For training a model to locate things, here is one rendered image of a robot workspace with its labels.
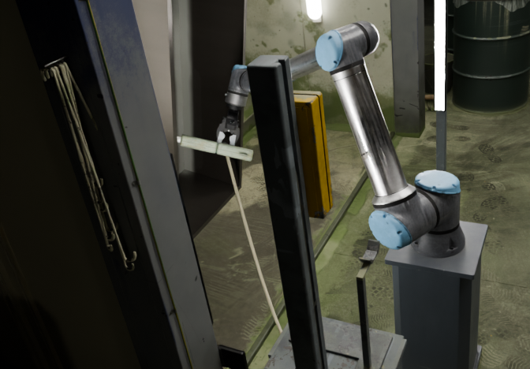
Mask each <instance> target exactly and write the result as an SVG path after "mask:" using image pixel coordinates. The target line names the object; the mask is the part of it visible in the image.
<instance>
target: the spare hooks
mask: <svg viewBox="0 0 530 369"><path fill-rule="evenodd" d="M67 58H68V56H67V55H66V54H65V55H63V56H61V57H60V58H57V59H55V60H53V61H50V62H48V63H46V64H45V65H43V67H42V68H41V69H40V71H39V73H40V76H41V77H42V80H44V81H47V79H50V75H51V76H52V77H53V76H54V79H55V83H56V85H57V87H58V91H59V94H60V96H61V99H62V104H63V106H64V109H65V114H66V117H67V120H68V123H69V127H70V129H71V132H72V135H73V141H74V143H75V145H76V149H77V153H78V156H79V160H80V164H81V166H82V169H83V171H84V177H85V180H86V182H87V184H88V188H89V192H90V195H91V199H92V201H93V204H94V206H95V212H96V214H97V216H98V219H99V223H100V227H101V230H102V232H103V236H104V239H105V242H106V246H107V249H108V250H109V251H110V252H112V251H113V246H112V244H109V242H108V241H113V240H114V239H115V238H116V240H117V243H118V247H119V250H120V253H121V257H122V259H123V262H124V265H125V268H126V270H129V271H132V270H134V268H135V267H134V263H132V269H129V268H128V267H127V266H126V263H129V262H132V261H135V260H136V252H133V257H132V258H131V259H127V258H126V257H125V253H124V252H123V249H122V246H121V242H120V240H119V238H118V235H117V231H116V230H118V223H117V224H116V227H115V226H114V223H113V220H112V218H111V216H110V211H109V205H108V203H106V200H105V198H104V195H103V191H102V189H101V187H102V186H103V179H102V178H100V183H99V179H98V177H97V174H96V172H95V167H94V164H93V161H92V159H91V155H90V152H89V150H88V145H87V142H86V139H85V137H84V133H83V130H82V127H81V123H80V117H79V114H78V110H77V102H76V100H75V96H74V93H73V86H72V82H73V84H74V86H75V88H76V90H77V92H78V94H79V96H80V98H81V100H82V102H83V103H84V106H85V108H86V110H87V112H88V114H89V116H90V118H91V119H92V121H93V123H94V126H95V128H96V129H97V125H96V123H95V120H94V118H93V117H92V114H91V111H90V110H89V108H88V106H87V104H86V102H85V101H84V97H83V96H82V94H81V92H80V89H79V88H78V86H77V84H76V82H75V80H74V78H73V75H72V73H71V72H70V70H69V67H68V66H67V63H66V62H64V61H63V60H65V59H67ZM58 67H59V68H60V69H61V71H62V75H63V78H64V81H65V85H66V88H67V91H68V94H69V98H68V95H67V94H66V91H65V87H64V84H63V82H62V79H61V77H60V74H59V73H60V72H59V68H58ZM44 70H45V73H44ZM48 70H50V75H49V73H48ZM44 74H45V75H46V77H47V79H46V77H45V75H44ZM70 78H71V79H70ZM58 79H59V80H58ZM71 80H72V82H71ZM59 81H60V83H59ZM60 84H61V86H62V90H63V92H64V94H65V98H66V101H67V103H68V105H69V109H70V112H71V114H72V116H73V120H74V122H75V125H76V127H77V131H78V134H79V137H80V142H81V147H82V150H83V153H84V157H85V161H86V165H87V168H88V170H87V168H86V165H85V163H84V158H83V155H82V154H81V151H80V146H79V144H78V140H77V137H76V134H75V132H74V129H73V124H72V122H71V119H70V117H69V112H68V110H67V108H66V104H65V100H64V96H63V94H62V90H61V86H60ZM69 100H70V101H69ZM70 103H71V104H70ZM97 131H98V129H97ZM95 181H96V182H95ZM96 183H97V184H96ZM97 188H99V191H98V189H97ZM99 192H100V194H101V200H100V197H99ZM103 203H104V205H105V209H103V205H102V204H103ZM104 212H107V213H108V216H109V219H110V223H111V226H112V228H113V229H110V228H109V227H108V226H107V222H106V218H105V214H104ZM106 231H108V232H112V233H111V236H112V237H111V238H109V237H108V236H107V233H106Z"/></svg>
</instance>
